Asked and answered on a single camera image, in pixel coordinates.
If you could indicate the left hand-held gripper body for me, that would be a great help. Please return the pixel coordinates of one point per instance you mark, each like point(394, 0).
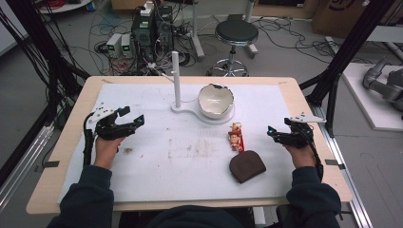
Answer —
point(107, 128)

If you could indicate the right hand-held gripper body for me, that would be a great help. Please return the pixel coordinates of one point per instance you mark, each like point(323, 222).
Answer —
point(299, 131)

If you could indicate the person's left hand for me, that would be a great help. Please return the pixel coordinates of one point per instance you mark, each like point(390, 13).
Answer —
point(106, 151)

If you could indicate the person's right hand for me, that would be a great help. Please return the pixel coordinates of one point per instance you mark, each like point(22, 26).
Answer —
point(301, 155)

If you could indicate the light wooden table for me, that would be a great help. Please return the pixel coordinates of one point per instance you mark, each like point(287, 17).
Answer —
point(304, 95)

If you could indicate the brown coin pouch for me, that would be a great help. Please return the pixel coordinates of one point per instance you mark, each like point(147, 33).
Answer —
point(247, 166)

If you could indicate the black tape piece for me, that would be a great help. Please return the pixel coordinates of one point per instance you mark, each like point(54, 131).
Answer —
point(334, 163)
point(50, 164)

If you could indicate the white stand with pole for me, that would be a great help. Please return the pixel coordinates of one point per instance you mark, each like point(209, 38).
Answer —
point(176, 79)

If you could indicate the white foam mat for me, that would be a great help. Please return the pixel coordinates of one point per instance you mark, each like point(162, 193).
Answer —
point(177, 171)

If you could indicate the grey power supply unit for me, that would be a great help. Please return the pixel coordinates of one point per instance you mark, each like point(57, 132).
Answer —
point(126, 46)
point(113, 44)

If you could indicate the white eggshell-shaped bowl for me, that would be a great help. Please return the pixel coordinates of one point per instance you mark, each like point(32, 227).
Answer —
point(215, 100)

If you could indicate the white platform board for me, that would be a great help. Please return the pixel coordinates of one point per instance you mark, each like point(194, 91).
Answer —
point(361, 101)

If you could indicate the black computer tower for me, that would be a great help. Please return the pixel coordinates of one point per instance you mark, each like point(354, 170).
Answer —
point(144, 34)
point(164, 28)

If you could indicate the white table leg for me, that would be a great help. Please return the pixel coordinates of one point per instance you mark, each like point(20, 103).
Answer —
point(197, 34)
point(250, 28)

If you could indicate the black round stool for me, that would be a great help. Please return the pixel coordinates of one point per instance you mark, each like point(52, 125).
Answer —
point(236, 33)

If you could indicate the white power strip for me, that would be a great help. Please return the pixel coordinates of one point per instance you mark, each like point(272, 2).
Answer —
point(147, 9)

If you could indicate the person's torso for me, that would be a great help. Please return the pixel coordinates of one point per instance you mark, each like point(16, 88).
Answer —
point(196, 218)

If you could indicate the cardboard box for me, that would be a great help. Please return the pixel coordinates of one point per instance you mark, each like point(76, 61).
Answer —
point(345, 15)

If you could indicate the round white table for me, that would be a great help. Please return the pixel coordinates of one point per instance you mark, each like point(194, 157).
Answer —
point(63, 5)

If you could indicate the aluminium rail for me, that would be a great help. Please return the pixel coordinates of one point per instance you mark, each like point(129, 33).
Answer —
point(22, 164)
point(345, 177)

